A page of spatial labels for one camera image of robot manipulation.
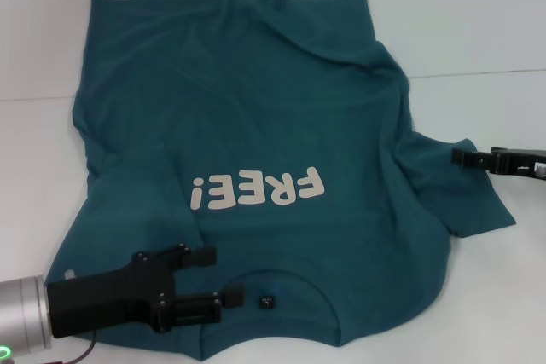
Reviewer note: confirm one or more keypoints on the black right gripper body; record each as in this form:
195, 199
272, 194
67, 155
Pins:
526, 159

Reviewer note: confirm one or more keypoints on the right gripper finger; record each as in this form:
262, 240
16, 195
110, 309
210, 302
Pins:
473, 158

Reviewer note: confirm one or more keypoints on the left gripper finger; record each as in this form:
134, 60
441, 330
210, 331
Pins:
192, 308
196, 255

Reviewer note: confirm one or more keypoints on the teal T-shirt with FREE print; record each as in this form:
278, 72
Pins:
256, 104

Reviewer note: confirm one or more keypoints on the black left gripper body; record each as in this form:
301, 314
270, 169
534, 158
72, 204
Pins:
102, 298

